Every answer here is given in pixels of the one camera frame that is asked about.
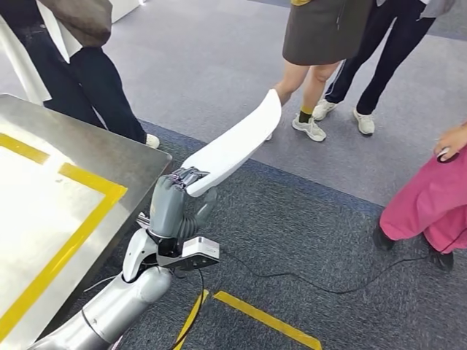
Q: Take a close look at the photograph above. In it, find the yellow workbench tape frame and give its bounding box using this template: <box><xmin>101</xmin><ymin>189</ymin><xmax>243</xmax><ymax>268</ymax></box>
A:
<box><xmin>0</xmin><ymin>133</ymin><xmax>128</xmax><ymax>341</ymax></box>

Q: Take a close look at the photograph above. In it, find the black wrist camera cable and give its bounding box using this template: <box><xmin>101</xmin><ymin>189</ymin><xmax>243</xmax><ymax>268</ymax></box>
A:
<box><xmin>169</xmin><ymin>268</ymin><xmax>205</xmax><ymax>350</ymax></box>

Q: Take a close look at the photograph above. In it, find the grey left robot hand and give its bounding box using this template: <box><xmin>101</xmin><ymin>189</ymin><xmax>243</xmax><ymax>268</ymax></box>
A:
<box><xmin>147</xmin><ymin>166</ymin><xmax>218</xmax><ymax>241</ymax></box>

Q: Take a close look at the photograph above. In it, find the stainless steel workbench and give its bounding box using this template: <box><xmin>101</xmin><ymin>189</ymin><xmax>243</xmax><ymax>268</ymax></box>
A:
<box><xmin>0</xmin><ymin>94</ymin><xmax>173</xmax><ymax>350</ymax></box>

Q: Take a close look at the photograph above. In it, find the black handheld device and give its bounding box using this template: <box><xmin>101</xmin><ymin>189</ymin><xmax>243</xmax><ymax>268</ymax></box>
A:
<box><xmin>435</xmin><ymin>147</ymin><xmax>460</xmax><ymax>164</ymax></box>

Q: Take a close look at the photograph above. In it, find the yellow floor tape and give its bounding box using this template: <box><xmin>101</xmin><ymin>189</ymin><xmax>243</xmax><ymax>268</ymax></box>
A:
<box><xmin>173</xmin><ymin>289</ymin><xmax>324</xmax><ymax>350</ymax></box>

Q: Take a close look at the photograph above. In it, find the person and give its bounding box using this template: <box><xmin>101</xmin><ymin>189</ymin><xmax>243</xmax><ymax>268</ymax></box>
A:
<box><xmin>265</xmin><ymin>0</ymin><xmax>373</xmax><ymax>144</ymax></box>
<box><xmin>372</xmin><ymin>120</ymin><xmax>467</xmax><ymax>273</ymax></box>
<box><xmin>311</xmin><ymin>0</ymin><xmax>456</xmax><ymax>136</ymax></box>
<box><xmin>0</xmin><ymin>0</ymin><xmax>162</xmax><ymax>149</ymax></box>

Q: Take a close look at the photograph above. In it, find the black floor cable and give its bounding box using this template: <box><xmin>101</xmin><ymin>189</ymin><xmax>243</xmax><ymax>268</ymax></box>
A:
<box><xmin>218</xmin><ymin>249</ymin><xmax>435</xmax><ymax>295</ymax></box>

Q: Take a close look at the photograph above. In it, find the white power cable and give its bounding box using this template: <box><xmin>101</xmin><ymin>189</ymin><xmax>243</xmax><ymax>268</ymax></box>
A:
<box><xmin>82</xmin><ymin>274</ymin><xmax>121</xmax><ymax>293</ymax></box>

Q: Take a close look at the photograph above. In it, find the white curved plastic part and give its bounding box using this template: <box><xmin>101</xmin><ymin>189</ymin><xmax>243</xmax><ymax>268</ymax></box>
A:
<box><xmin>181</xmin><ymin>88</ymin><xmax>283</xmax><ymax>198</ymax></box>

